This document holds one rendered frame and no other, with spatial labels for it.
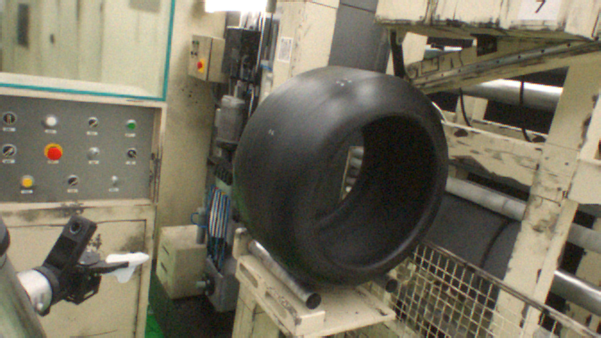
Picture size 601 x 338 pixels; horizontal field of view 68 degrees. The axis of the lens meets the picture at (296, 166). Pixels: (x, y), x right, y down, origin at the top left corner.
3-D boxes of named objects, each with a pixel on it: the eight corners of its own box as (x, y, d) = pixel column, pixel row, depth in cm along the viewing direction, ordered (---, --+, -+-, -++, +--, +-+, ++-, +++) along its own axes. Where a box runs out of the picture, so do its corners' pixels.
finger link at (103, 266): (123, 259, 88) (76, 262, 83) (125, 252, 88) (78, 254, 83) (130, 273, 85) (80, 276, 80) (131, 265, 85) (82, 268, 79)
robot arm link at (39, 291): (-2, 270, 71) (38, 292, 69) (24, 259, 75) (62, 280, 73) (-6, 309, 73) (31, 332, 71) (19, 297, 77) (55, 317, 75)
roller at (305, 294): (246, 250, 140) (248, 238, 139) (258, 249, 142) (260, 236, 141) (306, 311, 112) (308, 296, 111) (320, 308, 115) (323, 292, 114)
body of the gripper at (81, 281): (71, 275, 88) (16, 303, 77) (78, 238, 86) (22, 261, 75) (102, 291, 87) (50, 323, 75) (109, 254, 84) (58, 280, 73)
